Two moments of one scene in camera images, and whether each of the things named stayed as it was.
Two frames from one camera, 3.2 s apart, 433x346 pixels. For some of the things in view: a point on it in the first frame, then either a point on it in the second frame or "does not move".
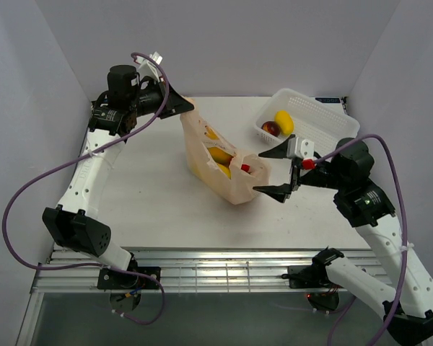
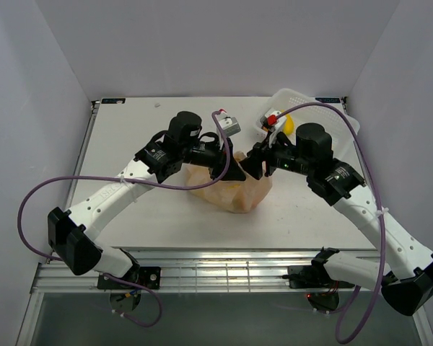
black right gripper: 278,192 -> 255,158
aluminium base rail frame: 76,268 does not move
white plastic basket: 289,112 does not move
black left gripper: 176,105 -> 218,163
